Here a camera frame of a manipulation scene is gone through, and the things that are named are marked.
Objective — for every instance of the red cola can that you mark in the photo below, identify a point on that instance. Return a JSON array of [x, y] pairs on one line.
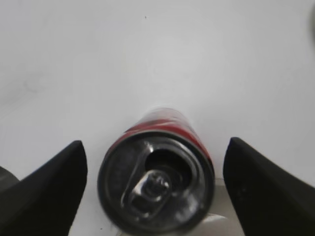
[[157, 179]]

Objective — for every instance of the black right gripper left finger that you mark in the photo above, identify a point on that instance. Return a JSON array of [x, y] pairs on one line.
[[45, 202]]

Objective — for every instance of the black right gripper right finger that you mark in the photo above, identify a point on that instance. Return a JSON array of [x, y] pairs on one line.
[[267, 200]]

